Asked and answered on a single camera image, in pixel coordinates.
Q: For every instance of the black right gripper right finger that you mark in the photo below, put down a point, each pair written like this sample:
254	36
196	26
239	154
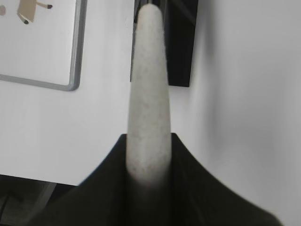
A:
200	199

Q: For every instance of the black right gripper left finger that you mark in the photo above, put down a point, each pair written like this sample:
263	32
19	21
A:
100	200

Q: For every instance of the white handled knife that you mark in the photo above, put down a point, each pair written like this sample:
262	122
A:
149	131

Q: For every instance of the white deer cutting board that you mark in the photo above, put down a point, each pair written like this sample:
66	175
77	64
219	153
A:
41	42

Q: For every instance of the black knife stand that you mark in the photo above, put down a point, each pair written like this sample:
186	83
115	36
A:
179	20

